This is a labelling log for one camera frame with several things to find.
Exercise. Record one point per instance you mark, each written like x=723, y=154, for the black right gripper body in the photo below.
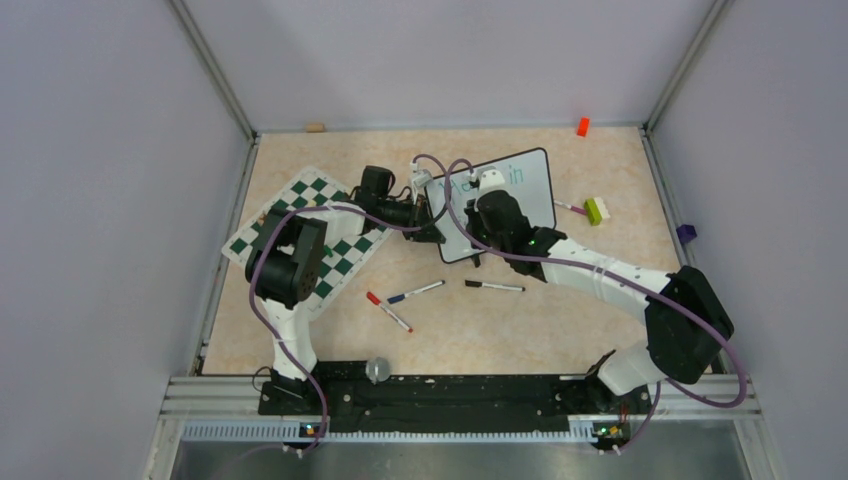
x=479, y=228

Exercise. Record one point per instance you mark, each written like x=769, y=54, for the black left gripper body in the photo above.
x=398, y=212

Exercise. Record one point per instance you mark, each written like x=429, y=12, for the white whiteboard black frame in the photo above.
x=527, y=178

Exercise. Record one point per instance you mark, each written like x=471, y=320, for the black cap marker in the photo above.
x=481, y=284

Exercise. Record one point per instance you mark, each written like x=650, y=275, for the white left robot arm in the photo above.
x=294, y=356

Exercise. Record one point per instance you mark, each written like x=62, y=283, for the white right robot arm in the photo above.
x=686, y=324

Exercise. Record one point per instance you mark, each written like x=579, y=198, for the green white chess mat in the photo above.
x=284, y=260

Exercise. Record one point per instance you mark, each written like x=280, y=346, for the purple cap marker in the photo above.
x=571, y=207

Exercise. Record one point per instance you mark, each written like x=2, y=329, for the blue cap marker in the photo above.
x=400, y=297

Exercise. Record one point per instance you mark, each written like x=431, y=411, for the red cap marker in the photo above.
x=396, y=318

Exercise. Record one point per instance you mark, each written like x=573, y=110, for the green white toy brick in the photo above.
x=596, y=211

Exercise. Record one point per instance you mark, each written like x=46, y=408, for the orange toy block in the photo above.
x=583, y=126

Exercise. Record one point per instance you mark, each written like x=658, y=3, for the grey round knob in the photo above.
x=378, y=370

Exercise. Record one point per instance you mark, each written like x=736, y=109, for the purple toy block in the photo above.
x=686, y=233

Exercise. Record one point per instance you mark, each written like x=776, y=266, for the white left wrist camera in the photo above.
x=419, y=179

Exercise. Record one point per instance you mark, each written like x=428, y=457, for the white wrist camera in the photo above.
x=419, y=179
x=484, y=181

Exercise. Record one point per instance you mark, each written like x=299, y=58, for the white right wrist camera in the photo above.
x=484, y=181

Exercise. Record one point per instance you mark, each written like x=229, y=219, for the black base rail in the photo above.
x=443, y=404

